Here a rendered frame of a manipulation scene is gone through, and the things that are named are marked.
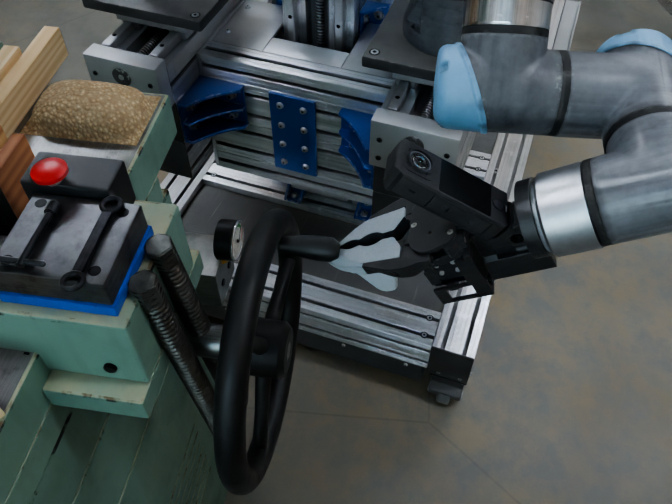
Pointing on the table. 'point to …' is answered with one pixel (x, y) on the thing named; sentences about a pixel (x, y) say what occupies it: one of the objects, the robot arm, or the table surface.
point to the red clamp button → (49, 171)
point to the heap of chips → (92, 112)
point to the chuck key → (34, 239)
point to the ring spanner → (91, 244)
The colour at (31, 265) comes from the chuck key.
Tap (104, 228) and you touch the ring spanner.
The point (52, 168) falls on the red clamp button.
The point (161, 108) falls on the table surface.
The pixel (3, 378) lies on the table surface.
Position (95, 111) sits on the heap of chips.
